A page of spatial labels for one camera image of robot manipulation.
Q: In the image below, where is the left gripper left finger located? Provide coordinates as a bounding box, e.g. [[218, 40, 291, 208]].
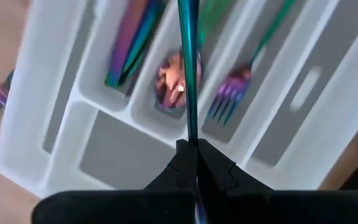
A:
[[31, 139, 198, 224]]

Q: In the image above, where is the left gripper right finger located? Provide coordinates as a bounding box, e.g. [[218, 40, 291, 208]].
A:
[[196, 138, 358, 224]]

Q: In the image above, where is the white cutlery tray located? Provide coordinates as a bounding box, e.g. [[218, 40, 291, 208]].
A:
[[0, 0, 358, 198]]

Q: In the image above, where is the iridescent rainbow knife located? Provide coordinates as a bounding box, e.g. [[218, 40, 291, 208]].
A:
[[126, 0, 170, 85], [116, 0, 163, 88], [104, 0, 152, 88]]

